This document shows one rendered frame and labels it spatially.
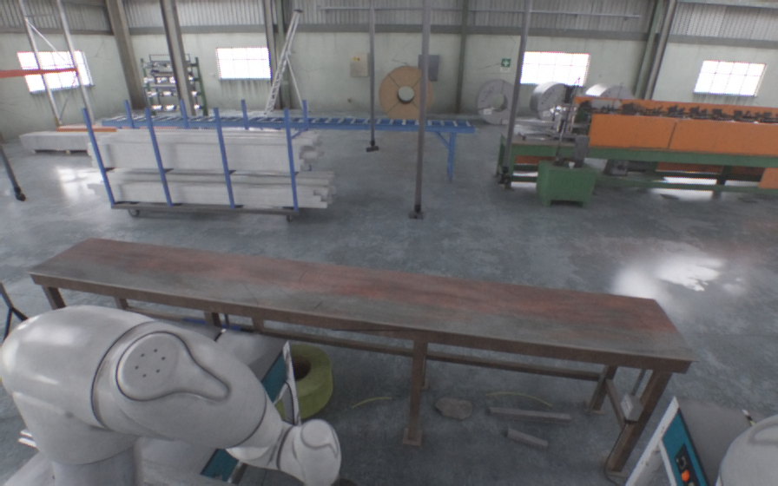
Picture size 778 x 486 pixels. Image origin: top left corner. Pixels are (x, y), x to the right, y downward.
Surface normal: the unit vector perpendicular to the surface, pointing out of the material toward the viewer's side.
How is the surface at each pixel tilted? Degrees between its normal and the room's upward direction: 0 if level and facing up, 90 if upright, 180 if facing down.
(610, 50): 90
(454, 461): 0
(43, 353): 38
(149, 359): 28
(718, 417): 0
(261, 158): 90
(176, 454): 0
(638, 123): 90
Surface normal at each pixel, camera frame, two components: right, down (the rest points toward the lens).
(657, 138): -0.07, 0.46
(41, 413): -0.24, 0.23
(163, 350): 0.03, -0.51
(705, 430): 0.01, -0.89
